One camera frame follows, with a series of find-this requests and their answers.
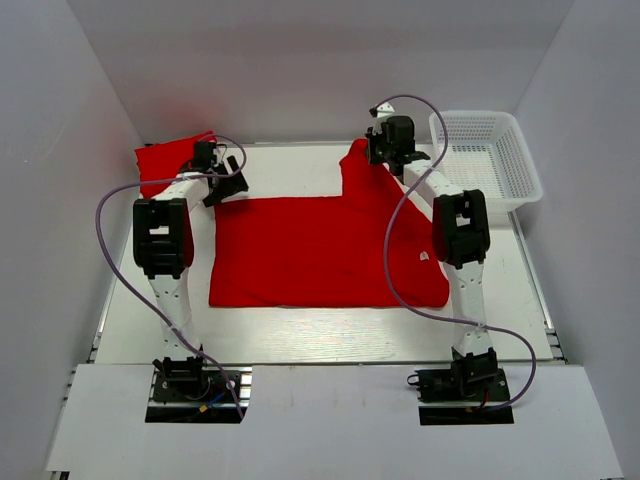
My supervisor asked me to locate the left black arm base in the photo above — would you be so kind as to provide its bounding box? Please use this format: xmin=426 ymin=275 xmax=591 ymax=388
xmin=145 ymin=358 xmax=252 ymax=424

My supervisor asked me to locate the folded red t shirt stack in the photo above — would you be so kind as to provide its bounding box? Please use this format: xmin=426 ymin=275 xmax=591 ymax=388
xmin=135 ymin=131 xmax=212 ymax=181

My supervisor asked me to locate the white plastic basket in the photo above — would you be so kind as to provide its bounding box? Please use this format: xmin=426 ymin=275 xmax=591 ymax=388
xmin=429 ymin=110 xmax=543 ymax=215

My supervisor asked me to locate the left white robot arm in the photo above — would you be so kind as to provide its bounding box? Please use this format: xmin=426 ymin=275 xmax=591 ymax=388
xmin=133 ymin=134 xmax=249 ymax=399

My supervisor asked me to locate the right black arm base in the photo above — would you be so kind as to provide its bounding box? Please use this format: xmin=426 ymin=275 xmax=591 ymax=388
xmin=407 ymin=369 xmax=514 ymax=426

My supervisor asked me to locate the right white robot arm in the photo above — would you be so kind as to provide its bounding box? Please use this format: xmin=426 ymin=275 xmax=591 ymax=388
xmin=365 ymin=108 xmax=498 ymax=399

